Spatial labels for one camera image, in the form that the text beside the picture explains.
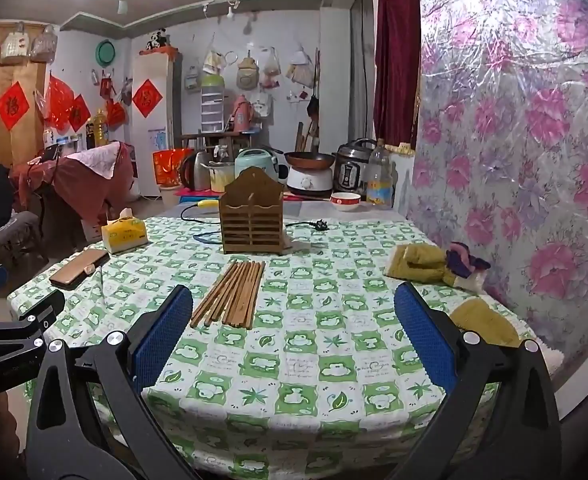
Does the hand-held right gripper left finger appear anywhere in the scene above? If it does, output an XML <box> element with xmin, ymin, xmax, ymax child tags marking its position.
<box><xmin>26</xmin><ymin>284</ymin><xmax>200</xmax><ymax>480</ymax></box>

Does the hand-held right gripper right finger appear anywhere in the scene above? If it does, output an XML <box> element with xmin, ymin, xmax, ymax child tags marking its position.
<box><xmin>394</xmin><ymin>282</ymin><xmax>561</xmax><ymax>480</ymax></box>

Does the bundle of wooden chopsticks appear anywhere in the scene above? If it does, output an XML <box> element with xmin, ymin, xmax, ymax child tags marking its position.
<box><xmin>190</xmin><ymin>259</ymin><xmax>267</xmax><ymax>331</ymax></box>

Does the wooden chopstick holder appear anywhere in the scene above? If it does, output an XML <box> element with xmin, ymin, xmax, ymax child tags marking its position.
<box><xmin>218</xmin><ymin>166</ymin><xmax>293</xmax><ymax>257</ymax></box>

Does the yellow plush toy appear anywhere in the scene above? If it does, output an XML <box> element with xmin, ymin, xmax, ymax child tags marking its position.
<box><xmin>449</xmin><ymin>297</ymin><xmax>521</xmax><ymax>348</ymax></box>

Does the yellow and purple cloth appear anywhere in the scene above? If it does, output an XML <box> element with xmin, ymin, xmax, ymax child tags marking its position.
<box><xmin>384</xmin><ymin>242</ymin><xmax>490</xmax><ymax>292</ymax></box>

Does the brown leather wallet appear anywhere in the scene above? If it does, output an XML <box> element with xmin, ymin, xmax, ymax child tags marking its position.
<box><xmin>49</xmin><ymin>248</ymin><xmax>111</xmax><ymax>290</ymax></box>

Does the green checkered tablecloth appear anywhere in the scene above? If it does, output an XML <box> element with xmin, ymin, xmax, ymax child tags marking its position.
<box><xmin>6</xmin><ymin>215</ymin><xmax>565</xmax><ymax>480</ymax></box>

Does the yellow tissue box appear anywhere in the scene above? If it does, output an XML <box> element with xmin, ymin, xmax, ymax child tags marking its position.
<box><xmin>101</xmin><ymin>208</ymin><xmax>148</xmax><ymax>254</ymax></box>

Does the pale grey table sheet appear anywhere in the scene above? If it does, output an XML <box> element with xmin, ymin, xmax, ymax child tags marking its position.
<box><xmin>144</xmin><ymin>195</ymin><xmax>415</xmax><ymax>226</ymax></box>

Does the pink mat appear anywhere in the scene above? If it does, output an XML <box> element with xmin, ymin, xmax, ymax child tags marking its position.
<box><xmin>174</xmin><ymin>187</ymin><xmax>235</xmax><ymax>202</ymax></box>

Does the red cloth covered furniture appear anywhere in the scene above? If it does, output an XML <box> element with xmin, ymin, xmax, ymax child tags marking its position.
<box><xmin>11</xmin><ymin>140</ymin><xmax>135</xmax><ymax>226</ymax></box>

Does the white red bowl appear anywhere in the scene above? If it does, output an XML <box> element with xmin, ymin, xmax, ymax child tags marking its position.
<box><xmin>330</xmin><ymin>192</ymin><xmax>362</xmax><ymax>212</ymax></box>

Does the white refrigerator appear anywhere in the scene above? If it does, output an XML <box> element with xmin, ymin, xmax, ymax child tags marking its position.
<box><xmin>131</xmin><ymin>52</ymin><xmax>175</xmax><ymax>198</ymax></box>

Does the clear plastic bottle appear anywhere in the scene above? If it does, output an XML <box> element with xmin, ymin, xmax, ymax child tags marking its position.
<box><xmin>366</xmin><ymin>138</ymin><xmax>394</xmax><ymax>209</ymax></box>

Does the red gift bag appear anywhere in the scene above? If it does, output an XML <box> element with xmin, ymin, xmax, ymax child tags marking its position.
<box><xmin>152</xmin><ymin>149</ymin><xmax>193</xmax><ymax>188</ymax></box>

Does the stainless steel kettle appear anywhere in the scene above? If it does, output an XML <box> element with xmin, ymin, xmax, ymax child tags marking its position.
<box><xmin>181</xmin><ymin>150</ymin><xmax>212</xmax><ymax>192</ymax></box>

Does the steel pressure cooker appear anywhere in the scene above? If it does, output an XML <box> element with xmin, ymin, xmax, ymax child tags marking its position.
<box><xmin>335</xmin><ymin>137</ymin><xmax>379</xmax><ymax>198</ymax></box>

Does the red diamond paper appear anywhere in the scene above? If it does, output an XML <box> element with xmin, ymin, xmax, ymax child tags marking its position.
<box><xmin>0</xmin><ymin>81</ymin><xmax>31</xmax><ymax>132</ymax></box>
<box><xmin>132</xmin><ymin>78</ymin><xmax>167</xmax><ymax>119</ymax></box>
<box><xmin>67</xmin><ymin>92</ymin><xmax>92</xmax><ymax>133</ymax></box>

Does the yellow oil bottle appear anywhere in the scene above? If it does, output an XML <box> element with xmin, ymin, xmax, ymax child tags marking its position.
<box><xmin>93</xmin><ymin>107</ymin><xmax>110</xmax><ymax>148</ymax></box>

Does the mint green rice cooker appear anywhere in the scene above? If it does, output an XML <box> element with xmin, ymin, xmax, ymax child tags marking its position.
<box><xmin>235</xmin><ymin>147</ymin><xmax>281</xmax><ymax>193</ymax></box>

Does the wooden side table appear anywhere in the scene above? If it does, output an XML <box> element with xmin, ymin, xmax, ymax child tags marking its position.
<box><xmin>179</xmin><ymin>130</ymin><xmax>255</xmax><ymax>151</ymax></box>

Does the brown frying pan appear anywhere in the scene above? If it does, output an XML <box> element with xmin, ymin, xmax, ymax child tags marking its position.
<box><xmin>284</xmin><ymin>151</ymin><xmax>337</xmax><ymax>171</ymax></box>

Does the plastic drawer tower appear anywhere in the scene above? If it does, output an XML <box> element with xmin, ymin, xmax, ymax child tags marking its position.
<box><xmin>200</xmin><ymin>74</ymin><xmax>225</xmax><ymax>133</ymax></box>

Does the pink thermos jug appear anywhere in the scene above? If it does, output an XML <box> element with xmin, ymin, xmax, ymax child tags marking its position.
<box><xmin>230</xmin><ymin>94</ymin><xmax>255</xmax><ymax>133</ymax></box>

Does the woven hanging bag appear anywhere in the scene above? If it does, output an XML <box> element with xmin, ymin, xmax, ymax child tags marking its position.
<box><xmin>0</xmin><ymin>21</ymin><xmax>29</xmax><ymax>66</ymax></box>

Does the clear hanging bag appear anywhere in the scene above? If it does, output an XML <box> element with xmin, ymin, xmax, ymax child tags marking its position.
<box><xmin>29</xmin><ymin>24</ymin><xmax>59</xmax><ymax>63</ymax></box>

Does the green round basin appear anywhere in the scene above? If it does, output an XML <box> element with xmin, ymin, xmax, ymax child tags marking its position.
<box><xmin>95</xmin><ymin>39</ymin><xmax>117</xmax><ymax>67</ymax></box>

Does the maroon curtain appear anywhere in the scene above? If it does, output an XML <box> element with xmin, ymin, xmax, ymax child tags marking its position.
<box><xmin>373</xmin><ymin>0</ymin><xmax>421</xmax><ymax>157</ymax></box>

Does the beige hanging bag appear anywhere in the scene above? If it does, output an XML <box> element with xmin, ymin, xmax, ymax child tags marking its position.
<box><xmin>237</xmin><ymin>50</ymin><xmax>260</xmax><ymax>92</ymax></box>

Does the hanging plastic bag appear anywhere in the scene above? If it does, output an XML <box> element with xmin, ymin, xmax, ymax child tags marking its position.
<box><xmin>287</xmin><ymin>42</ymin><xmax>315</xmax><ymax>86</ymax></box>
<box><xmin>203</xmin><ymin>35</ymin><xmax>226</xmax><ymax>77</ymax></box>
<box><xmin>261</xmin><ymin>47</ymin><xmax>281</xmax><ymax>90</ymax></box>

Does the panda plush toy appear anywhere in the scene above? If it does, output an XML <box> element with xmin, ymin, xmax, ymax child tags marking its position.
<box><xmin>145</xmin><ymin>27</ymin><xmax>170</xmax><ymax>52</ymax></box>

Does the black power plug cable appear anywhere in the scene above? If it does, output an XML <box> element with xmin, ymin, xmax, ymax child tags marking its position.
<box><xmin>285</xmin><ymin>220</ymin><xmax>333</xmax><ymax>234</ymax></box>

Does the floral plastic wall covering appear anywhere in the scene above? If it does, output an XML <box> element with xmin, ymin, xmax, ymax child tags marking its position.
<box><xmin>411</xmin><ymin>0</ymin><xmax>588</xmax><ymax>356</ymax></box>

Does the black long-handled brush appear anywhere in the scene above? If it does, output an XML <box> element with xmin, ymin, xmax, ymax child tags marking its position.
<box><xmin>306</xmin><ymin>50</ymin><xmax>321</xmax><ymax>117</ymax></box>

